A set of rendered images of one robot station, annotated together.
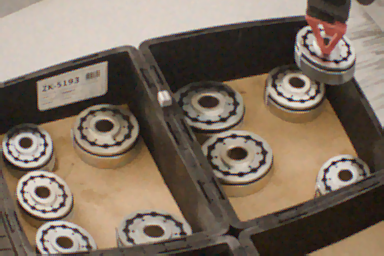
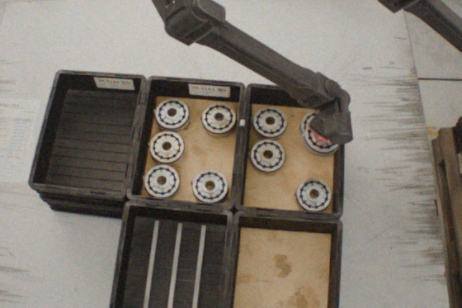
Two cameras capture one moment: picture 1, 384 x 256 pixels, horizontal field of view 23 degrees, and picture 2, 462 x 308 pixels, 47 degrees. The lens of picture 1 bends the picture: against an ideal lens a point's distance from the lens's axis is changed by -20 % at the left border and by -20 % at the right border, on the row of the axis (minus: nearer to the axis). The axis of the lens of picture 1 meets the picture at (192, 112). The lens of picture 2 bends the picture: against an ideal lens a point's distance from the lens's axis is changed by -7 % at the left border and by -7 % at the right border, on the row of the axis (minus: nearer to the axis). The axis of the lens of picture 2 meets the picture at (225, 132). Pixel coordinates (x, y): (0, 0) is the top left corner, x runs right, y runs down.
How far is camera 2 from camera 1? 0.71 m
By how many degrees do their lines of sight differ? 28
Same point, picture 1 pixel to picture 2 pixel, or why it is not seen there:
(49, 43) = not seen: hidden behind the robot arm
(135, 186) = (220, 150)
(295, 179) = (292, 177)
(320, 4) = (317, 125)
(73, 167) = (196, 130)
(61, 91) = (204, 91)
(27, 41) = not seen: hidden behind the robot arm
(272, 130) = (295, 143)
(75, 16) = (252, 17)
